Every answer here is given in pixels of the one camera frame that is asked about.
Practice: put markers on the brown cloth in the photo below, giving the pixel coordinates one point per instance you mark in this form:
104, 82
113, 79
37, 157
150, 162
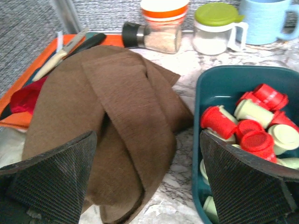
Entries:
130, 103

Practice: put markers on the white orange bowl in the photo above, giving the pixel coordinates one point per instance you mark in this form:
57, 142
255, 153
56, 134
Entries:
164, 12

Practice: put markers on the green lid cup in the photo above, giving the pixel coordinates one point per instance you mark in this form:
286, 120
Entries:
217, 27

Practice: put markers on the pepper grinder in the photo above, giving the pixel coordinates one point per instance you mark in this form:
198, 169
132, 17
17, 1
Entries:
161, 38

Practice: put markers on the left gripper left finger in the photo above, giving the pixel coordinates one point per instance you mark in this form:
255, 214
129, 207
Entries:
48, 188

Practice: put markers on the blue mug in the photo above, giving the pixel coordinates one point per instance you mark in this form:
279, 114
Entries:
266, 20

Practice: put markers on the red coffee capsule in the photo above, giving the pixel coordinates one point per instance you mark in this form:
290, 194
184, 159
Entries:
260, 144

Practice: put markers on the white handled knife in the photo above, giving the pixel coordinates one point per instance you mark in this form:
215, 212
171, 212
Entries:
55, 59

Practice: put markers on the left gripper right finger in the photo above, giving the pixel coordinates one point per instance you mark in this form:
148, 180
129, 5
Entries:
248, 189

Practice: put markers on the red cloth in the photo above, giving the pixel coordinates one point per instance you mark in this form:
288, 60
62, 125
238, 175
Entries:
24, 100

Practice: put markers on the orange tray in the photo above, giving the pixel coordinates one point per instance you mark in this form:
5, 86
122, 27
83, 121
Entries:
23, 119

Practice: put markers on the teal storage basket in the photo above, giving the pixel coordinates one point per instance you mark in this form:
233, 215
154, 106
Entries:
224, 85

